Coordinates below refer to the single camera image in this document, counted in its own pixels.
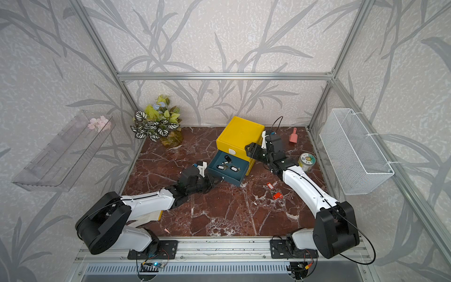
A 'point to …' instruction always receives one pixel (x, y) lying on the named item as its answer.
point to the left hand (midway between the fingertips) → (224, 180)
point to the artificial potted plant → (160, 121)
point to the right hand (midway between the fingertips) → (248, 148)
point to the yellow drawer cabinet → (238, 135)
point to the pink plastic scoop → (293, 136)
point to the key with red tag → (270, 185)
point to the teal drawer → (228, 168)
